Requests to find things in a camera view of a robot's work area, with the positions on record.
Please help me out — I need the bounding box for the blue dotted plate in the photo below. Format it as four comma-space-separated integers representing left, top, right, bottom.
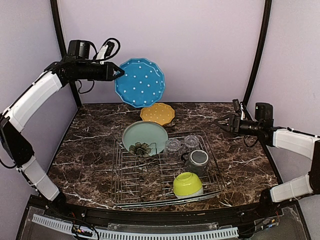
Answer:
114, 58, 166, 108

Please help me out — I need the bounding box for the grey mug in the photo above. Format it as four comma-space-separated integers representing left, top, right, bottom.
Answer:
180, 149, 209, 177

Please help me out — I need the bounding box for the yellow dotted plate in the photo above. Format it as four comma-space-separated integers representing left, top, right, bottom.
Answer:
140, 103, 175, 126

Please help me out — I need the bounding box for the light green flower plate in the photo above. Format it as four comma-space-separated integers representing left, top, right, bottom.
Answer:
122, 121, 169, 156

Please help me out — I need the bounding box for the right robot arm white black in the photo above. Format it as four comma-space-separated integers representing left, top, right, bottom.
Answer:
214, 99, 320, 205

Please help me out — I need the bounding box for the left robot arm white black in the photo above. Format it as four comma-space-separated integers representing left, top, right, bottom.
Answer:
0, 38, 125, 203

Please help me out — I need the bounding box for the clear glass right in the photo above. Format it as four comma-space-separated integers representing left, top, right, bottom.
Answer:
183, 134, 200, 152

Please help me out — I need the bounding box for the clear glass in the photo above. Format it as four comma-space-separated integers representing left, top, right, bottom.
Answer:
183, 134, 200, 152
163, 138, 182, 159

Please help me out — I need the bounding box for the clear glass left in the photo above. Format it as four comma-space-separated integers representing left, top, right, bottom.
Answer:
163, 138, 182, 159

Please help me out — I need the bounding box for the lime green bowl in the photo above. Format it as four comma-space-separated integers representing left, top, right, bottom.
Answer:
173, 172, 204, 199

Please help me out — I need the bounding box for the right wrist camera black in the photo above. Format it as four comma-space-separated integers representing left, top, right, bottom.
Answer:
232, 99, 246, 119

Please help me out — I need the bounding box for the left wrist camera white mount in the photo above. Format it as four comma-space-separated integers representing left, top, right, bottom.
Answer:
93, 37, 121, 61

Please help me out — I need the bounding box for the wire dish rack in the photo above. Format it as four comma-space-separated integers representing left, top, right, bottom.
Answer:
111, 130, 226, 209

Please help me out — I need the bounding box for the left black frame post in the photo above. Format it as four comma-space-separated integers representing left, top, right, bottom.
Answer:
50, 0, 82, 109

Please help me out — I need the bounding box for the black frame post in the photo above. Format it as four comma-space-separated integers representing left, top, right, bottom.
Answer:
243, 0, 273, 105
50, 0, 82, 109

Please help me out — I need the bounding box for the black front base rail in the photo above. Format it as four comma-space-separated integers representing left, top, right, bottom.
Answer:
17, 195, 310, 240

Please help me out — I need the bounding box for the white slotted cable duct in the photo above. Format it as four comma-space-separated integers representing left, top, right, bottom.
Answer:
32, 214, 239, 240

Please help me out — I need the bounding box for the right black frame post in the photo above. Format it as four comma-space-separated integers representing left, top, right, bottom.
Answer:
243, 0, 273, 105

